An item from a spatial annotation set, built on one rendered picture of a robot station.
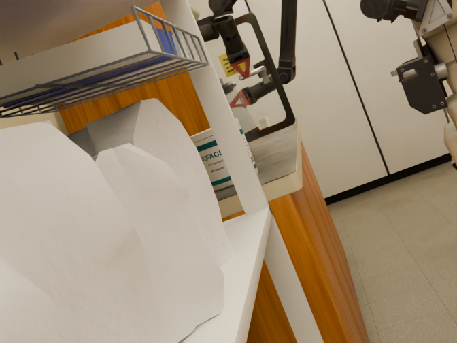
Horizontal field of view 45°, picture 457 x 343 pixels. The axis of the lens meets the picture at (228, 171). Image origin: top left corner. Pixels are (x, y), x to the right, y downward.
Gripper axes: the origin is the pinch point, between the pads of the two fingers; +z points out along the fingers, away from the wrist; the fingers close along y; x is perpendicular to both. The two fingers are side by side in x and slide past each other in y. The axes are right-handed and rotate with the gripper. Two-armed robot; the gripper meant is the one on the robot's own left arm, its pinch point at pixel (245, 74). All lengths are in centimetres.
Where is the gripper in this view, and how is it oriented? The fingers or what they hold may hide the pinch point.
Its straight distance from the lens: 184.5
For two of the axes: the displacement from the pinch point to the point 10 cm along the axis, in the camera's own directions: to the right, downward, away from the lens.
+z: 3.6, 7.8, 5.1
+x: 9.3, -3.6, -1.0
